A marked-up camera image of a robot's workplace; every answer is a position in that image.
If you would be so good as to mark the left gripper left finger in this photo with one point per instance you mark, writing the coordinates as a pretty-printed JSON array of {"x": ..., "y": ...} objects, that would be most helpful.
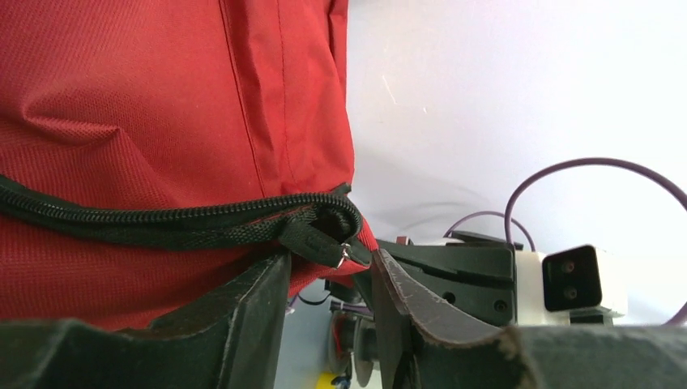
[{"x": 229, "y": 338}]

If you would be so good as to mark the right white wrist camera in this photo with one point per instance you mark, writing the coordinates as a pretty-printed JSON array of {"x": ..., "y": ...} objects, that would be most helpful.
[{"x": 580, "y": 285}]

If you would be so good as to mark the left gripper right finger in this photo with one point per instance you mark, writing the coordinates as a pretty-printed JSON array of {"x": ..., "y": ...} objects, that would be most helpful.
[{"x": 424, "y": 342}]

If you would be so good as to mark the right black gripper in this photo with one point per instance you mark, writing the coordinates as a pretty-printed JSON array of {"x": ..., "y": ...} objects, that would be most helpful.
[{"x": 475, "y": 277}]

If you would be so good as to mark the red student backpack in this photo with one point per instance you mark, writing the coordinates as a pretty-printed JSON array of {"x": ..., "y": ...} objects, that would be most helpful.
[{"x": 148, "y": 105}]

